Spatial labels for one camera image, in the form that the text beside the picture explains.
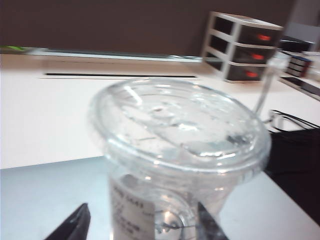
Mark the black monitor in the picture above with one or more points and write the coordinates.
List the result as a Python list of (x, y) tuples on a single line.
[(295, 45)]

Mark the brown fabric desk divider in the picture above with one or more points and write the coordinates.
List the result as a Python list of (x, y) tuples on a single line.
[(100, 22)]

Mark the black mouse pad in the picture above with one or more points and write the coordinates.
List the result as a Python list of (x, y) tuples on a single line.
[(295, 155)]

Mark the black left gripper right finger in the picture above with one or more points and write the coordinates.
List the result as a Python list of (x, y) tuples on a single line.
[(207, 225)]

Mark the silver Dell laptop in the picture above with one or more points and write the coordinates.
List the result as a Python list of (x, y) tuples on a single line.
[(37, 192)]

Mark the Rubik's cube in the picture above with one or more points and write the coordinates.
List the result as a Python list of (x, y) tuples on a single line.
[(298, 66)]

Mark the green object behind desk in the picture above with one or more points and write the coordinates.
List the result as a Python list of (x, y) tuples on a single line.
[(12, 48)]

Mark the white drawer organizer frame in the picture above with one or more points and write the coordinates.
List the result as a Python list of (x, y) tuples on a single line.
[(208, 35)]

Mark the clear plastic cup with lid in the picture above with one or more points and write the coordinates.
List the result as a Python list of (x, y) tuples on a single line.
[(175, 125)]

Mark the dark translucent organizer drawer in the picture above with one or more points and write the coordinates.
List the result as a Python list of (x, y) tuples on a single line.
[(247, 55), (240, 73), (252, 36)]

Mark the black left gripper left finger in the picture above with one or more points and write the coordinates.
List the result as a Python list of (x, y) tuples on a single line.
[(75, 225)]

